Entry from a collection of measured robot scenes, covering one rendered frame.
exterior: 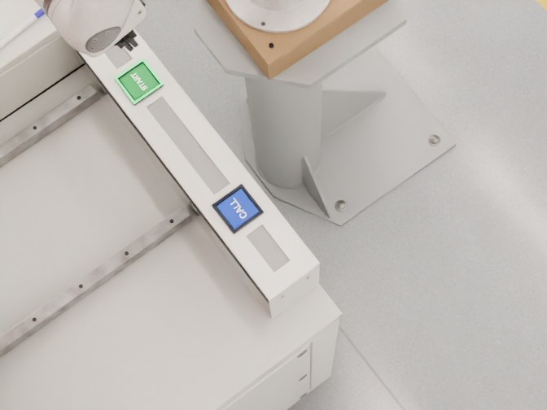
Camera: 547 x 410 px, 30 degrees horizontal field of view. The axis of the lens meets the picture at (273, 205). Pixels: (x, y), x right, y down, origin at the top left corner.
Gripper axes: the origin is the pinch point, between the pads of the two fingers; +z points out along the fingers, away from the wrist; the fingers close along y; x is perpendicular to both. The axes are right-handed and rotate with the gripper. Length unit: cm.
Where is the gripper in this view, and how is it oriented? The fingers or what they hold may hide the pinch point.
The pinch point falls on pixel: (124, 36)
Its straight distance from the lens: 147.7
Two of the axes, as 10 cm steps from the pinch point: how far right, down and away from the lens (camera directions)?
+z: 2.0, 1.7, 9.7
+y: 7.8, -6.3, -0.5
